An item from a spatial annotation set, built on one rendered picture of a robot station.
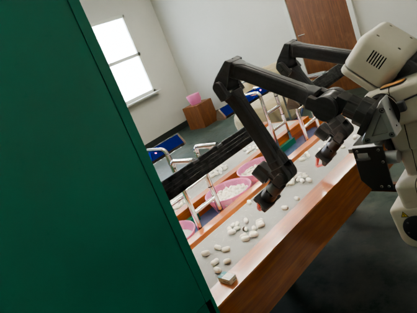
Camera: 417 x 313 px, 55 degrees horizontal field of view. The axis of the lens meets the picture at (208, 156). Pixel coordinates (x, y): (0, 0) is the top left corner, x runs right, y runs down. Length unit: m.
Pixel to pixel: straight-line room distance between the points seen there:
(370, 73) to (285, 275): 0.79
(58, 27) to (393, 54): 0.91
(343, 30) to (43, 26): 5.68
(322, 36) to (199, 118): 2.66
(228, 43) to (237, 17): 0.52
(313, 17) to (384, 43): 5.30
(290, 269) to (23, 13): 1.22
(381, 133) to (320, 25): 5.39
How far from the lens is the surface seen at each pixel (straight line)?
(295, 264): 1.65
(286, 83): 1.29
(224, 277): 1.45
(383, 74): 1.31
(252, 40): 7.25
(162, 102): 8.13
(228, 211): 1.94
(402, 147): 1.42
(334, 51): 1.68
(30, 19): 1.03
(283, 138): 2.76
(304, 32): 6.69
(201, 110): 7.60
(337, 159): 2.18
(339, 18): 6.43
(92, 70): 1.06
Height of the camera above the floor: 1.56
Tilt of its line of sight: 16 degrees down
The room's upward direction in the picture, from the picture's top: 22 degrees counter-clockwise
